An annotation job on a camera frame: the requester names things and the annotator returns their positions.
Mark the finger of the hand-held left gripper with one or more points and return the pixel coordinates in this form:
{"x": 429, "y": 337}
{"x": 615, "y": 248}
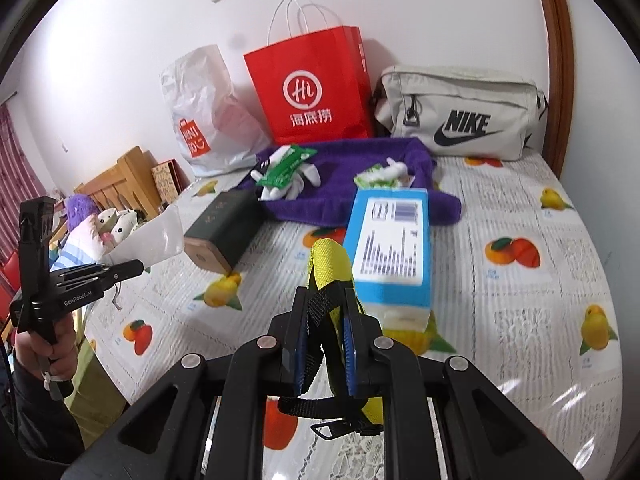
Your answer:
{"x": 100, "y": 284}
{"x": 100, "y": 269}

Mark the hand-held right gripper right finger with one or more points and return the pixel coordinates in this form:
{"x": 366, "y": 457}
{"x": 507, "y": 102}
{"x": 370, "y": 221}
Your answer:
{"x": 349, "y": 360}

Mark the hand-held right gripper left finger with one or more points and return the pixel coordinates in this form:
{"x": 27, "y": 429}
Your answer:
{"x": 300, "y": 370}

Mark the clear plastic bag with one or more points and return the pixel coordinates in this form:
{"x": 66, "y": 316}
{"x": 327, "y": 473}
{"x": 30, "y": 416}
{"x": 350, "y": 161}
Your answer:
{"x": 150, "y": 240}

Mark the dark green box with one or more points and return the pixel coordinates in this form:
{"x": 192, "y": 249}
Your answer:
{"x": 225, "y": 220}

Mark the person's left forearm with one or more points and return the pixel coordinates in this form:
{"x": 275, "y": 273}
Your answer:
{"x": 40, "y": 420}

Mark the person's left hand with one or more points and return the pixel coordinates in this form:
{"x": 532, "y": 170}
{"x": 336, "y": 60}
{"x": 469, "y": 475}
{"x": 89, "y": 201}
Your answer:
{"x": 64, "y": 345}

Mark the white flowered pillow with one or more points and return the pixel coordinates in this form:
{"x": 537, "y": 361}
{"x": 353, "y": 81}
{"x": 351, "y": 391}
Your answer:
{"x": 117, "y": 225}

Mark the purple plush toy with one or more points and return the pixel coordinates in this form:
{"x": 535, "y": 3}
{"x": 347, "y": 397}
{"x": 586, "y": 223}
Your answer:
{"x": 79, "y": 210}

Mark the green blanket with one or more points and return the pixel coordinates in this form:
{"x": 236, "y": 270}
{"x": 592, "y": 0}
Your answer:
{"x": 92, "y": 360}

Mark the red curtain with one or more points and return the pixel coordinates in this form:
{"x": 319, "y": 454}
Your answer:
{"x": 17, "y": 175}

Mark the patterned book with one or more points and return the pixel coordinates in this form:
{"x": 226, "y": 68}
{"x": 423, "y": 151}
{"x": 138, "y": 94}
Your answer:
{"x": 167, "y": 178}

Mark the blue cardboard box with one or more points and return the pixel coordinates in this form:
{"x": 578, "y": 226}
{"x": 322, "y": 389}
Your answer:
{"x": 390, "y": 240}

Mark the purple fleece cloth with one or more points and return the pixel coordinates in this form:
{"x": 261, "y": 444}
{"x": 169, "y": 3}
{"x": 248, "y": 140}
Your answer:
{"x": 340, "y": 195}

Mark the pale green packet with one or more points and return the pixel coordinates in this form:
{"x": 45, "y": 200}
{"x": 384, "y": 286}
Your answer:
{"x": 377, "y": 175}

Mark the white plastic shopping bag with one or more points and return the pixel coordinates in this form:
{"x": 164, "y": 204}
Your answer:
{"x": 200, "y": 90}

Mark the grey waist bag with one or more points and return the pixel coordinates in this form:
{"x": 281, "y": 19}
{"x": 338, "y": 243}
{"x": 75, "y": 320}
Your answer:
{"x": 450, "y": 90}

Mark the red paper bag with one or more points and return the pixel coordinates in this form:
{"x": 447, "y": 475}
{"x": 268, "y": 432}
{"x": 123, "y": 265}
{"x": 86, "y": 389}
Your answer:
{"x": 325, "y": 50}

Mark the wooden door frame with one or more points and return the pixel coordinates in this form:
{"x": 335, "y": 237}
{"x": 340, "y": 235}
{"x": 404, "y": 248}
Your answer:
{"x": 555, "y": 60}

